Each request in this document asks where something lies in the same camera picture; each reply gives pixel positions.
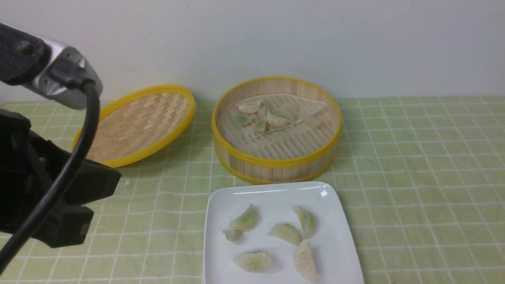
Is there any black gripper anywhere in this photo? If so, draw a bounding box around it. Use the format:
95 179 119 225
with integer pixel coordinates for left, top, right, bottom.
0 109 122 248

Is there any pale green dumpling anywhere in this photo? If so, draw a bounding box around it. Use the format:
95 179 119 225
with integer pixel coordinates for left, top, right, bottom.
267 223 303 246
233 250 273 273
229 204 259 232
294 206 317 239

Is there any pale green dumpling on plate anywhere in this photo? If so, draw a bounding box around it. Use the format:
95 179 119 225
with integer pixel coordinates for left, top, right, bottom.
294 206 317 239
229 204 259 232
267 223 303 246

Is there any white square plate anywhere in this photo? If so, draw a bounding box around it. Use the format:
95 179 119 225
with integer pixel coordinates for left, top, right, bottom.
202 181 365 284

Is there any bamboo steamer lid yellow rim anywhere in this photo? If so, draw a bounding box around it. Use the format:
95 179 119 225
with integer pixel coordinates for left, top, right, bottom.
87 84 196 168

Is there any pale dumpling in steamer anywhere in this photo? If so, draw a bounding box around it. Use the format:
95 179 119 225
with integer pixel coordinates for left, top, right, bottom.
266 111 294 128
232 114 255 127
254 119 267 134
235 99 263 115

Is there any bamboo steamer basket yellow rim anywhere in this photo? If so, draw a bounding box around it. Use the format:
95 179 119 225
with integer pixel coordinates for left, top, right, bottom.
211 76 342 185

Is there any black camera cable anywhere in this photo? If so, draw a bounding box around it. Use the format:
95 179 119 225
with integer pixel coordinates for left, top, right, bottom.
0 59 101 275

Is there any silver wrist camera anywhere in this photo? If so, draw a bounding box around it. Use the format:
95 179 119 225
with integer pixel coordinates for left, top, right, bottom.
0 24 103 110

